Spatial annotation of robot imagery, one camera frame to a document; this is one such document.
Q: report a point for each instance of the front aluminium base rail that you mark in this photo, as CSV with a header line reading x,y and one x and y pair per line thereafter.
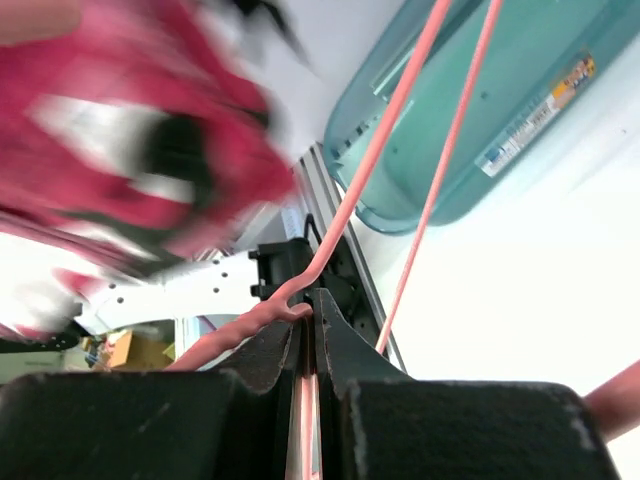
x,y
321,197

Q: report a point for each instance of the pink patterned trousers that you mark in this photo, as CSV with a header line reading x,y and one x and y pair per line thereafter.
x,y
128,140

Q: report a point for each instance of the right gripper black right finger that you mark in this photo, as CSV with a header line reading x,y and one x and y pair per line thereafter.
x,y
376,422

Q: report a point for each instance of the teal plastic bin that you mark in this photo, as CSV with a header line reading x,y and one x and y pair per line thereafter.
x,y
541,57

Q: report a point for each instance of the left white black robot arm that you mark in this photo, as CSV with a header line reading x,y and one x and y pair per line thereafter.
x,y
210,285

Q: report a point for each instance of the pink hanger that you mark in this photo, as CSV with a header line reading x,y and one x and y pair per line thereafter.
x,y
540,280

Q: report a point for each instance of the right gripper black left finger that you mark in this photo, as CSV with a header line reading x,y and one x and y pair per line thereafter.
x,y
231,421

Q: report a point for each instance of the cardboard boxes background clutter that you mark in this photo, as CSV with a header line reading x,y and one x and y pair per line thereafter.
x,y
126,350

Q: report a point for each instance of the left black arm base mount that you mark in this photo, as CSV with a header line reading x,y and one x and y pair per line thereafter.
x,y
281,261

